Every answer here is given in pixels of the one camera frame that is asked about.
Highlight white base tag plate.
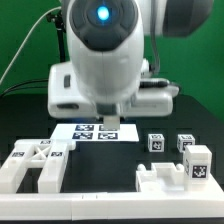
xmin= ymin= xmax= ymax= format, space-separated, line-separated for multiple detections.
xmin=51 ymin=124 xmax=139 ymax=142

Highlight white camera cable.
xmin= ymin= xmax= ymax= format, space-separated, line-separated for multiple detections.
xmin=0 ymin=6 xmax=63 ymax=87

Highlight white U-shaped obstacle frame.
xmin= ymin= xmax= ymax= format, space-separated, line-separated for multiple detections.
xmin=0 ymin=177 xmax=224 ymax=221

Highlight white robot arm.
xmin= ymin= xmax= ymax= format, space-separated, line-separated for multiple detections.
xmin=56 ymin=0 xmax=214 ymax=117

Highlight black cables on table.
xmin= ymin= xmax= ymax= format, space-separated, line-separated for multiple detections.
xmin=0 ymin=78 xmax=50 ymax=100

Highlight black camera stand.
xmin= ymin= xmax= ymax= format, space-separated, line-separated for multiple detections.
xmin=46 ymin=11 xmax=66 ymax=62

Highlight white chair back frame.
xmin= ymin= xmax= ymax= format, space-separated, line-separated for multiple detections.
xmin=0 ymin=139 xmax=76 ymax=194

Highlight white chair seat plate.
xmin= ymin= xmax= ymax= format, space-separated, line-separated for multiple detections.
xmin=135 ymin=162 xmax=184 ymax=192

